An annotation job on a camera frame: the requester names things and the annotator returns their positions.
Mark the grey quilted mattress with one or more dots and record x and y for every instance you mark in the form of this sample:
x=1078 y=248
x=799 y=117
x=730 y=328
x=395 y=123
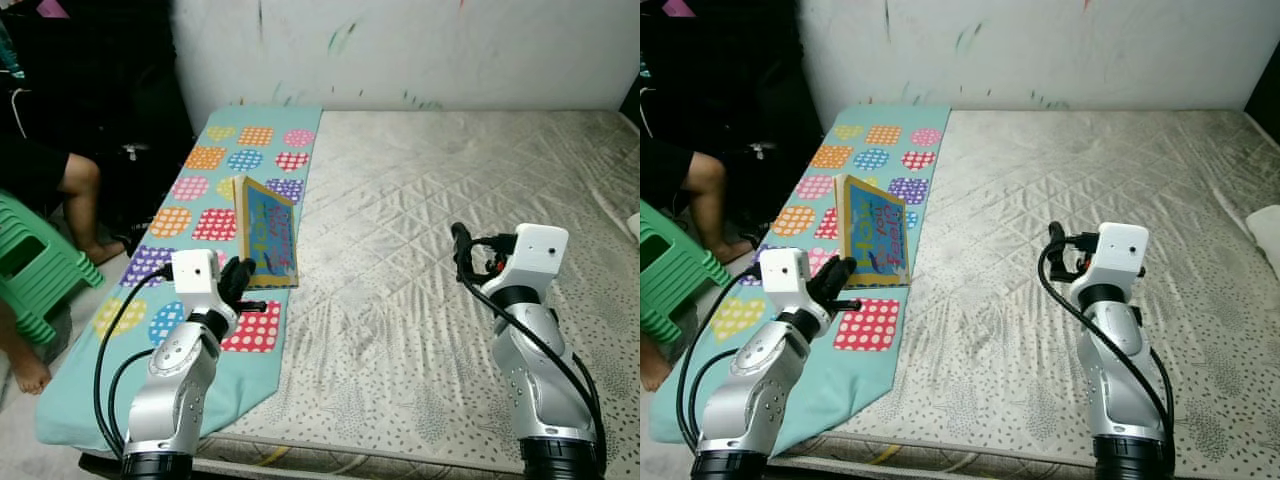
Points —
x=1020 y=200
x=430 y=250

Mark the black tufted headboard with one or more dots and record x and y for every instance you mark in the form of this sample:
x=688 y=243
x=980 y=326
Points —
x=1265 y=90

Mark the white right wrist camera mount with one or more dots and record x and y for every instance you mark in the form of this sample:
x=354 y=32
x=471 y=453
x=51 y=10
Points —
x=1122 y=255
x=540 y=255

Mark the blue book with yellow border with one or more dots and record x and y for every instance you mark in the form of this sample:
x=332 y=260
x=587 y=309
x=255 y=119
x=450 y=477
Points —
x=880 y=235
x=270 y=235

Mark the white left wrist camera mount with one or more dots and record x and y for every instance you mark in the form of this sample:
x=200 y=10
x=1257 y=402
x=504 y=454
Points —
x=195 y=280
x=783 y=280

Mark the person in black shorts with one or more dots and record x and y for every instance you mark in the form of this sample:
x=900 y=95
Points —
x=700 y=190
x=80 y=200

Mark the green plastic stool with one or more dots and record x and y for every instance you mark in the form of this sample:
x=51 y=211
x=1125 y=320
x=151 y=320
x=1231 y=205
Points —
x=40 y=270
x=680 y=275

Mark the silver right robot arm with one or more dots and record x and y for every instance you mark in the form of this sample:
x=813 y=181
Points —
x=540 y=380
x=1120 y=380

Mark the beige printed pillow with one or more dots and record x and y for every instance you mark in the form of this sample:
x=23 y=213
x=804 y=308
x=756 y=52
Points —
x=1265 y=228

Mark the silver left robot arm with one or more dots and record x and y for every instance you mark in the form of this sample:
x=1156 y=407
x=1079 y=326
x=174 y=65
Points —
x=175 y=390
x=750 y=390

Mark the teal mat with colourful shapes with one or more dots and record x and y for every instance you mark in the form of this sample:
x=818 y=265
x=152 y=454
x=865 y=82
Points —
x=190 y=220
x=800 y=215

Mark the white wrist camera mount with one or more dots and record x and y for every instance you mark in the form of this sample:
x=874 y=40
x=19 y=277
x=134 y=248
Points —
x=540 y=255
x=1122 y=255
x=783 y=280
x=195 y=280

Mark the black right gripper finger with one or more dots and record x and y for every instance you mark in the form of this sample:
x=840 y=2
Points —
x=461 y=245
x=1055 y=245

